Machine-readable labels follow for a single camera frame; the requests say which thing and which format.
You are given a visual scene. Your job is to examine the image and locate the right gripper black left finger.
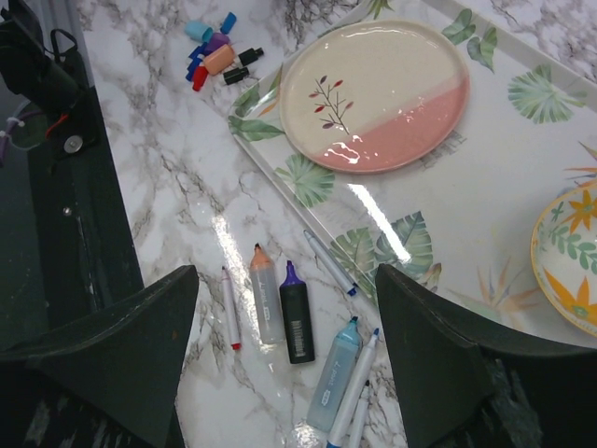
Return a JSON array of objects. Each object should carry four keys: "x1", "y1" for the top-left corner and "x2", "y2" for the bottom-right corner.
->
[{"x1": 1, "y1": 265, "x2": 199, "y2": 447}]

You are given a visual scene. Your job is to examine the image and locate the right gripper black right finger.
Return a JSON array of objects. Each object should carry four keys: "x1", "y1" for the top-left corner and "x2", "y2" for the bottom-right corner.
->
[{"x1": 375, "y1": 264, "x2": 596, "y2": 447}]

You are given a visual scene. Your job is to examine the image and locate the white marker black eraser cap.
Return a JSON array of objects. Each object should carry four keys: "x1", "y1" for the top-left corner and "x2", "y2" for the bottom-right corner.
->
[{"x1": 346, "y1": 380, "x2": 370, "y2": 448}]

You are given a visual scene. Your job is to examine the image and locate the light blue highlighter pen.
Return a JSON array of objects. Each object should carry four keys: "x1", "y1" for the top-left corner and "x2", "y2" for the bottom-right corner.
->
[{"x1": 306, "y1": 316, "x2": 361, "y2": 432}]

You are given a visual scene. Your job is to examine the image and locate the white marker blue cap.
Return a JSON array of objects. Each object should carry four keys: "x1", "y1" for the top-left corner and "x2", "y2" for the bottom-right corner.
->
[
  {"x1": 303, "y1": 230, "x2": 358, "y2": 297},
  {"x1": 326, "y1": 328, "x2": 380, "y2": 448}
]

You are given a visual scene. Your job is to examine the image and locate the white marker red cap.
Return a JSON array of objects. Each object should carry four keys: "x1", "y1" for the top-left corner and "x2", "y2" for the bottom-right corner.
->
[{"x1": 221, "y1": 267, "x2": 242, "y2": 351}]

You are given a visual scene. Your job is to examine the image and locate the purple capped marker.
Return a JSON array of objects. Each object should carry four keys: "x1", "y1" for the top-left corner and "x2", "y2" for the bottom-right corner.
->
[{"x1": 279, "y1": 260, "x2": 315, "y2": 365}]

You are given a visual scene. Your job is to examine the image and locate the orange highlighter cap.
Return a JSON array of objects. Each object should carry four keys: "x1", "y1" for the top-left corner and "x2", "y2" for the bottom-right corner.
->
[{"x1": 203, "y1": 44, "x2": 236, "y2": 76}]

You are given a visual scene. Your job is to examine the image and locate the small blue marker cap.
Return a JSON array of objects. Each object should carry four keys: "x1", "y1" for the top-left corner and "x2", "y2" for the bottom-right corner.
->
[{"x1": 186, "y1": 43, "x2": 207, "y2": 81}]

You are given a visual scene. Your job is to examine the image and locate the purple highlighter cap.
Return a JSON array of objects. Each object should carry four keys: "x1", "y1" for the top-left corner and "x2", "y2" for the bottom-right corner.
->
[{"x1": 203, "y1": 33, "x2": 230, "y2": 56}]

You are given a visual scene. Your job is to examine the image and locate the light blue highlighter cap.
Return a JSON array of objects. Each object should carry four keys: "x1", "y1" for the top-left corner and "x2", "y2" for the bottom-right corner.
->
[{"x1": 184, "y1": 21, "x2": 214, "y2": 44}]

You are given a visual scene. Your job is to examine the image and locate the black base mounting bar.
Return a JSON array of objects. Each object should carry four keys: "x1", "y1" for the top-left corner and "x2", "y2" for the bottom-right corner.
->
[{"x1": 1, "y1": 1, "x2": 143, "y2": 350}]

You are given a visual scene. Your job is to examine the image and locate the floral orange rimmed bowl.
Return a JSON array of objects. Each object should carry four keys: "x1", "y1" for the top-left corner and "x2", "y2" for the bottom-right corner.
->
[{"x1": 530, "y1": 184, "x2": 596, "y2": 336}]

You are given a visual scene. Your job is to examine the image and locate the cream and pink plate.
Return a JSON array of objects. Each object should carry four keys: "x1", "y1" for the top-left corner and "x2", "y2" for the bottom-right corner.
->
[{"x1": 279, "y1": 19, "x2": 470, "y2": 174}]

